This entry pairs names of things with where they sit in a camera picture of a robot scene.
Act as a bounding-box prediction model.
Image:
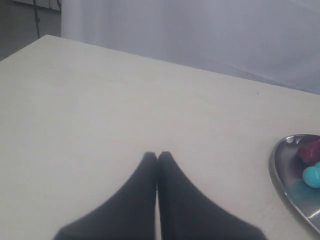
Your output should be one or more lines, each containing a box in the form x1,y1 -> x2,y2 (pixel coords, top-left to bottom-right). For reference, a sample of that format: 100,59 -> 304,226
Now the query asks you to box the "black tripod stand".
32,0 -> 62,39

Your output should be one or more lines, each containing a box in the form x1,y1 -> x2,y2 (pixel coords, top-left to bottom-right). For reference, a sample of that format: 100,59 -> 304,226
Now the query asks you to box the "turquoise toy bone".
291,161 -> 320,200

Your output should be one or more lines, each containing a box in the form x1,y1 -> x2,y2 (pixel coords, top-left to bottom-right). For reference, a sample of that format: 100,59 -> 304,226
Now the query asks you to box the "dark purple toy eggplant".
297,139 -> 320,165

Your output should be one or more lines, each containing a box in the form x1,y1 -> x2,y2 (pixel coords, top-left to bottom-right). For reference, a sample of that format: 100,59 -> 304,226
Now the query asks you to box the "round stainless steel plate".
268,134 -> 320,240

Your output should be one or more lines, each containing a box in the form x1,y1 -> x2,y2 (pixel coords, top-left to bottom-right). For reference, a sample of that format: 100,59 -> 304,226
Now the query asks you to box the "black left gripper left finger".
54,152 -> 157,240

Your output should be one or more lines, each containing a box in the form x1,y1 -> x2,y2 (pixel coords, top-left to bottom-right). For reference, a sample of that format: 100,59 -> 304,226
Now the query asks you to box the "white backdrop curtain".
61,0 -> 320,93

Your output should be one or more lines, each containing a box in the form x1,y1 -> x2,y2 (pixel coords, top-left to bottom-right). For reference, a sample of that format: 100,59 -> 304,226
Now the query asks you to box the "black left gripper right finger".
157,151 -> 266,240

